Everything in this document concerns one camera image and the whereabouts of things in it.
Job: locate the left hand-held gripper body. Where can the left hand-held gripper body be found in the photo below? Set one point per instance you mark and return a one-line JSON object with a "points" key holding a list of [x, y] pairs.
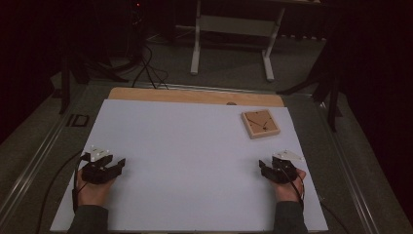
{"points": [[95, 174]]}

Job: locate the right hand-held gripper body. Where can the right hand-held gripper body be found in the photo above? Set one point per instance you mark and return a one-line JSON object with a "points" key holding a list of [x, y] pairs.
{"points": [[284, 172]]}

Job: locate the wooden picture frame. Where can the wooden picture frame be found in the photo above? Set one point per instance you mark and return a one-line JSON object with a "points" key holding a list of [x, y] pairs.
{"points": [[260, 123]]}

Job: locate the person's left hand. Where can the person's left hand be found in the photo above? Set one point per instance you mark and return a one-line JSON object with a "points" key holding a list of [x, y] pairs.
{"points": [[92, 193]]}

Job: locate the person's right hand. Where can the person's right hand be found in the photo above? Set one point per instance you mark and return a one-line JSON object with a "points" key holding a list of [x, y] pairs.
{"points": [[287, 192]]}

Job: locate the black floor socket plate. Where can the black floor socket plate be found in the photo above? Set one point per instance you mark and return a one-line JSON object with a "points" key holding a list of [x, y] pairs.
{"points": [[78, 120]]}

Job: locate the black metal stand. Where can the black metal stand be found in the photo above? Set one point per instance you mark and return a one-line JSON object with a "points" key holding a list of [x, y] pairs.
{"points": [[65, 91]]}

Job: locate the black tripod stand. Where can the black tripod stand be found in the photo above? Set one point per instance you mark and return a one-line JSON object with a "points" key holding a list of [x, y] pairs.
{"points": [[331, 97]]}

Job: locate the wooden table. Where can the wooden table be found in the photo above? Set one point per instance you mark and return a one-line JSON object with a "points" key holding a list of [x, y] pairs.
{"points": [[181, 96]]}

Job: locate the black equipment tower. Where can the black equipment tower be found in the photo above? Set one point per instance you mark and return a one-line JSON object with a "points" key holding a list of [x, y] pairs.
{"points": [[134, 29]]}

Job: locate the metal floor rail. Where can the metal floor rail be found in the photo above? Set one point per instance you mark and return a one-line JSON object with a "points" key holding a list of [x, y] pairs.
{"points": [[349, 169], [35, 162], [227, 88]]}

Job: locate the white metal desk frame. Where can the white metal desk frame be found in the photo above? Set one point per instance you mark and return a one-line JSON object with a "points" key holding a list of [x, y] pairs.
{"points": [[233, 25]]}

